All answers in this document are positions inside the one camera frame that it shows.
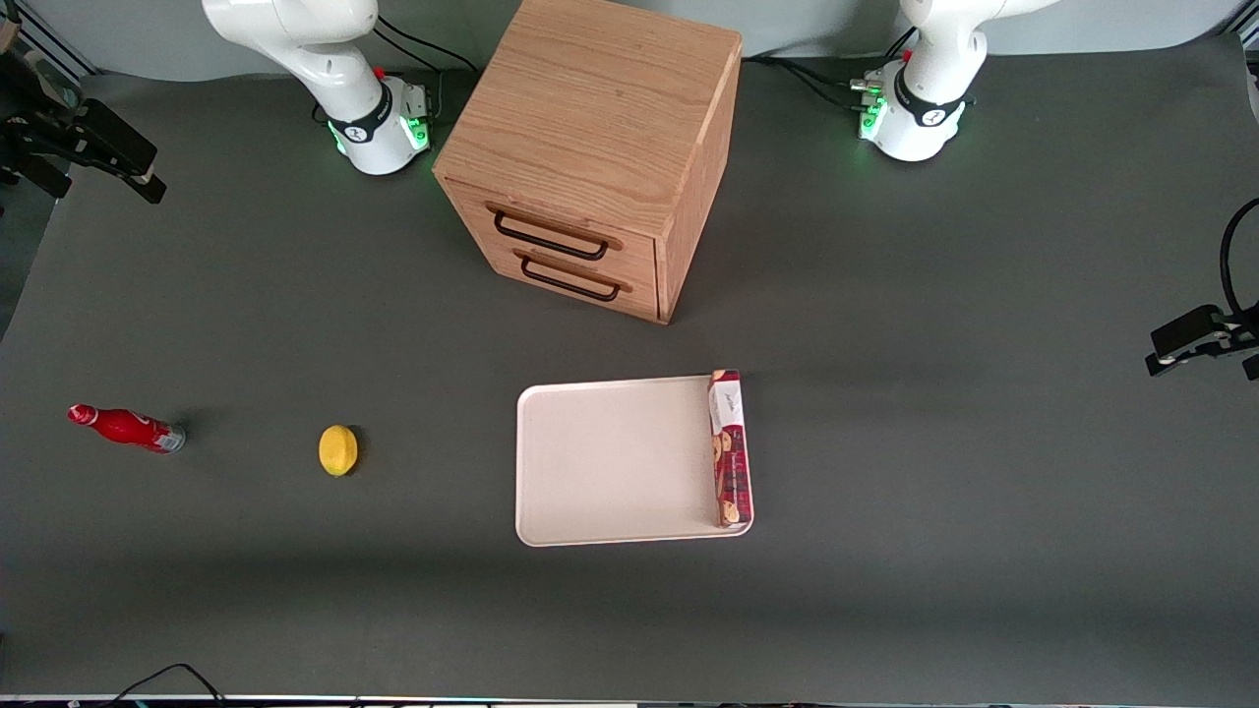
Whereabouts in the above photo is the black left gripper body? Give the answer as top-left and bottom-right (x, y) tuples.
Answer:
(1220, 303), (1259, 383)

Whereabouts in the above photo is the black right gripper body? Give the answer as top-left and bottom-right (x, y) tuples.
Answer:
(0, 106), (91, 166)

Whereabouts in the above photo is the red coke bottle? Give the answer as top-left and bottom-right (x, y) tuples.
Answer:
(67, 403), (188, 455)

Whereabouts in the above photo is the white plastic tray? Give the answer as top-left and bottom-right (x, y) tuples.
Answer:
(514, 374), (756, 548)

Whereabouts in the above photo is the yellow lemon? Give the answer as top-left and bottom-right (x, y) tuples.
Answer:
(318, 424), (361, 479)

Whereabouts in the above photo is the red cookie box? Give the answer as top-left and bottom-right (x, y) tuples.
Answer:
(706, 369), (755, 531)

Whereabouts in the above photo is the wooden drawer cabinet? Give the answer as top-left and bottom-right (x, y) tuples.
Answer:
(432, 0), (745, 326)

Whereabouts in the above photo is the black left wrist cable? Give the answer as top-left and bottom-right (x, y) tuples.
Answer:
(1219, 197), (1259, 318)

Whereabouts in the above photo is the black right arm base cable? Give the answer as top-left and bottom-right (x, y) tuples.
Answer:
(372, 14), (485, 78)

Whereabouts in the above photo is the black arm base cable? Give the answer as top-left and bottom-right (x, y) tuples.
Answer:
(742, 54), (886, 115)
(372, 14), (485, 78)

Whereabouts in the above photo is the black metal drawer handle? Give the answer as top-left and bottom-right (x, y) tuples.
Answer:
(492, 208), (611, 263)
(518, 256), (624, 304)

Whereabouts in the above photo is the black cable at table edge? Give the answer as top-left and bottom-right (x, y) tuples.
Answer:
(96, 663), (229, 708)

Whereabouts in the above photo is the black left arm base cable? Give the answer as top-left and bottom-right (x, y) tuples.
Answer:
(742, 54), (886, 115)

